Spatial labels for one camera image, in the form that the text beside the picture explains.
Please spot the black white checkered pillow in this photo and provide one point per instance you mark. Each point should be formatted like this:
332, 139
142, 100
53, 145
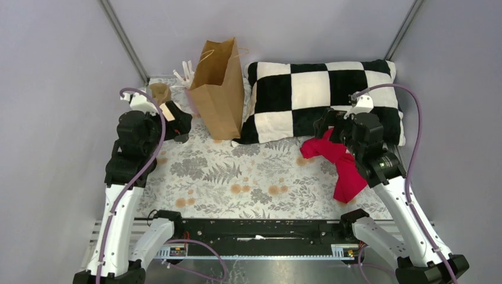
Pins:
286, 99

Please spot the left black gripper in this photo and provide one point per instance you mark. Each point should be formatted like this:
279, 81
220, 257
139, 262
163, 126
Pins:
180, 124

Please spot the brown cardboard cup carrier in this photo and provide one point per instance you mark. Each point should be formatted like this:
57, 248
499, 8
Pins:
161, 92

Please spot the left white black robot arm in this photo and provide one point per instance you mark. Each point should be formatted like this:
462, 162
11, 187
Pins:
133, 158

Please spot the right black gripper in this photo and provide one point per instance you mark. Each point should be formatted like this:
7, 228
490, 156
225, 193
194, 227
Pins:
331, 118

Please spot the white straws bundle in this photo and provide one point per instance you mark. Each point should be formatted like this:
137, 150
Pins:
186, 80

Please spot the floral patterned table mat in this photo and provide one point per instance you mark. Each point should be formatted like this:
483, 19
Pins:
208, 178

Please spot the red cloth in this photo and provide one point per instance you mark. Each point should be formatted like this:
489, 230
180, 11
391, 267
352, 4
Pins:
350, 183

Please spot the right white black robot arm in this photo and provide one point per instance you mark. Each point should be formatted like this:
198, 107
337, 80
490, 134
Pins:
421, 256

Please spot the brown paper bag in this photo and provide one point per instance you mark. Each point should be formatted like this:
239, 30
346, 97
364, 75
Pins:
217, 89

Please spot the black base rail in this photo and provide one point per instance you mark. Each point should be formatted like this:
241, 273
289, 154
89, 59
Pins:
241, 239

